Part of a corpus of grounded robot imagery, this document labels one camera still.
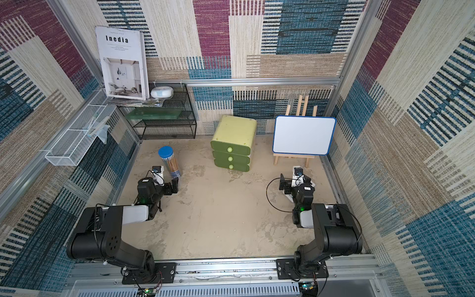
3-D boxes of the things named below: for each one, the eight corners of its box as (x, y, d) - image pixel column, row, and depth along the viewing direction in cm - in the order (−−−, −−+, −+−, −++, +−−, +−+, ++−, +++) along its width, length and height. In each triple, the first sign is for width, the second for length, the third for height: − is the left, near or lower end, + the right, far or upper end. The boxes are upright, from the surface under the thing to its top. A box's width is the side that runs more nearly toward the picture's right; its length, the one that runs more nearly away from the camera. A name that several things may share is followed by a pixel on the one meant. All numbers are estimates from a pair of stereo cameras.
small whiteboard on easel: (298, 181, 100) (316, 142, 77) (265, 155, 112) (272, 114, 88) (324, 157, 110) (346, 116, 87) (291, 136, 122) (303, 94, 98)
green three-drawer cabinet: (215, 170, 107) (210, 142, 89) (225, 143, 120) (222, 114, 102) (248, 175, 104) (250, 148, 87) (255, 147, 117) (257, 119, 100)
